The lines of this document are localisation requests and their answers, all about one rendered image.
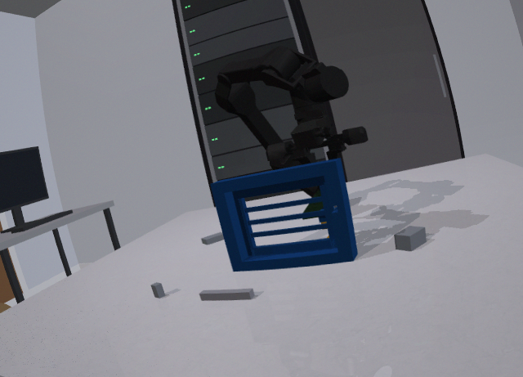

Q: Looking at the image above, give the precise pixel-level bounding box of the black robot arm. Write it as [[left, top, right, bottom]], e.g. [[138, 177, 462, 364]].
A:
[[215, 46, 349, 150]]

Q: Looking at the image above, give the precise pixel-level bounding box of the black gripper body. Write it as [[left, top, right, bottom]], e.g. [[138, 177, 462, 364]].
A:
[[266, 103, 368, 161]]

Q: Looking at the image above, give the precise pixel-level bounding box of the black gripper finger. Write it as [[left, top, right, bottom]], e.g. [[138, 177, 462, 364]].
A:
[[293, 153, 317, 164], [326, 146, 346, 160]]

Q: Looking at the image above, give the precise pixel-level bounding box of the blue rack door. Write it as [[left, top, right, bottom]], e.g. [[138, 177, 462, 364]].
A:
[[210, 158, 358, 272]]

